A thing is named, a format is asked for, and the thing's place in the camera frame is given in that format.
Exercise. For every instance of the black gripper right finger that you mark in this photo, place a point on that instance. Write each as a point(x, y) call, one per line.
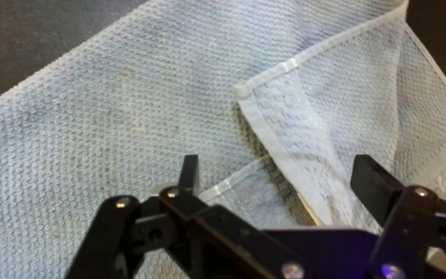
point(414, 227)

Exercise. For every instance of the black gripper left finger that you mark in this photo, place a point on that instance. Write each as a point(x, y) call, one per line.
point(209, 238)

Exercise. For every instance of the light blue towel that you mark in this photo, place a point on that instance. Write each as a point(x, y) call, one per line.
point(131, 129)

